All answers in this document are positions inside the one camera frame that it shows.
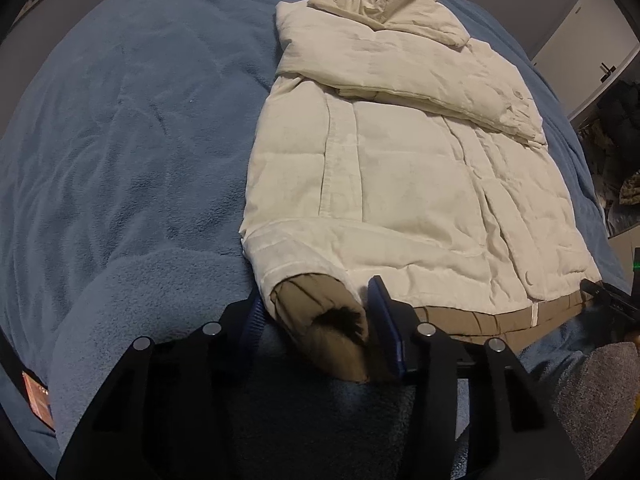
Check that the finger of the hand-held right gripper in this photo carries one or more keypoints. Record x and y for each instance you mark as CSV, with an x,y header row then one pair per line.
x,y
600,296

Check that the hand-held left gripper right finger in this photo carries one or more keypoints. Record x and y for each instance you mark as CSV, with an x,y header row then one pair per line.
x,y
386,322

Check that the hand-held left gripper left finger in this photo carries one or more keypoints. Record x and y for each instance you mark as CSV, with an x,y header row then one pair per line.
x,y
252,327

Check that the white hooded jacket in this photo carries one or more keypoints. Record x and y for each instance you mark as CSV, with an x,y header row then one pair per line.
x,y
400,170

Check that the pile of dark clothes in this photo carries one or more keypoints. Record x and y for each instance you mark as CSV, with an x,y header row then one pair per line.
x,y
612,150

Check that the blue fleece blanket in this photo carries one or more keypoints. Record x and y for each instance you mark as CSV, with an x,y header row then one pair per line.
x,y
135,150

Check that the orange patterned box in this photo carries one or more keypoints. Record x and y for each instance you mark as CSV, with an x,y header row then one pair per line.
x,y
37,397

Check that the white door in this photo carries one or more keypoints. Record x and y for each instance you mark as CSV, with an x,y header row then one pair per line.
x,y
585,30

